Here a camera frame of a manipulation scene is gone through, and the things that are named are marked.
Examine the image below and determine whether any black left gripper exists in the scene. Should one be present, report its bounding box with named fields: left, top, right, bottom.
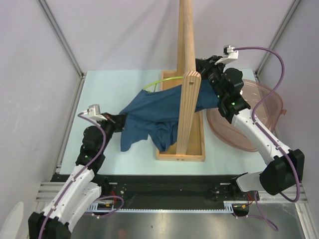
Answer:
left=96, top=112, right=127, bottom=153

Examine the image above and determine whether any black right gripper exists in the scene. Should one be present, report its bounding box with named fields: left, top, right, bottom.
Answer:
left=193, top=55, right=227, bottom=101

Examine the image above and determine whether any dark blue t shirt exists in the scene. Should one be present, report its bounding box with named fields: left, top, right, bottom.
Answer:
left=119, top=80, right=221, bottom=152

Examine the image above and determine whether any green hanger with metal hook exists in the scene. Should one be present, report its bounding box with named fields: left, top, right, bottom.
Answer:
left=143, top=76, right=182, bottom=93

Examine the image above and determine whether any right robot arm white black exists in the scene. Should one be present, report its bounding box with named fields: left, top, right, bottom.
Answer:
left=195, top=55, right=305, bottom=200

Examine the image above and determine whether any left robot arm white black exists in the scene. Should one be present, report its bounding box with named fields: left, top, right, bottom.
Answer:
left=28, top=112, right=127, bottom=239

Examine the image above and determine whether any pink translucent plastic bowl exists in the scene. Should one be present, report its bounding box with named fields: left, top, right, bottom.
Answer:
left=206, top=79, right=286, bottom=152

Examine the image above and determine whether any wooden rack with tray base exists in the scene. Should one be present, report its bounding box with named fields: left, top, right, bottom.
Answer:
left=156, top=0, right=205, bottom=162

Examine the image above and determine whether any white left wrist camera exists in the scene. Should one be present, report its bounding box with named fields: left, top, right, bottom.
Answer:
left=84, top=104, right=107, bottom=122

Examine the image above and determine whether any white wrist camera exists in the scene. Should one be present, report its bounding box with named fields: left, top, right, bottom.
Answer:
left=215, top=45, right=239, bottom=65
left=84, top=104, right=107, bottom=122

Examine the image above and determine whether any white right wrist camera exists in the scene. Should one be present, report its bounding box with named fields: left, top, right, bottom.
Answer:
left=215, top=45, right=239, bottom=65

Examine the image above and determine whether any right aluminium frame post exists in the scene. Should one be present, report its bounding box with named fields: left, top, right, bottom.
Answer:
left=255, top=0, right=303, bottom=77

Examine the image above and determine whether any aluminium frame post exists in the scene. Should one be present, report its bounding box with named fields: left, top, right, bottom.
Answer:
left=255, top=0, right=303, bottom=77
left=34, top=0, right=85, bottom=78

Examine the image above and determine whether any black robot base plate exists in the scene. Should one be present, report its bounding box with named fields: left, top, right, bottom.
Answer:
left=93, top=175, right=259, bottom=210

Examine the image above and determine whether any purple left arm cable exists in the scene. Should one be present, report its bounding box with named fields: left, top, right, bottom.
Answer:
left=38, top=112, right=108, bottom=239

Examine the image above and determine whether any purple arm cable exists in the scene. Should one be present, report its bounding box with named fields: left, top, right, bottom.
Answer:
left=38, top=112, right=108, bottom=239
left=235, top=46, right=301, bottom=232

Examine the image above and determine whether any left aluminium frame post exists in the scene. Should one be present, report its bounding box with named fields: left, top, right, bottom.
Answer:
left=34, top=0, right=85, bottom=78

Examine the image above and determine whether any grey slotted cable duct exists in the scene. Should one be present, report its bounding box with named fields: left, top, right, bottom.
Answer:
left=86, top=200, right=250, bottom=215

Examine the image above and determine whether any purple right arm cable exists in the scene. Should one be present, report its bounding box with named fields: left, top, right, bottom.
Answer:
left=235, top=46, right=301, bottom=232

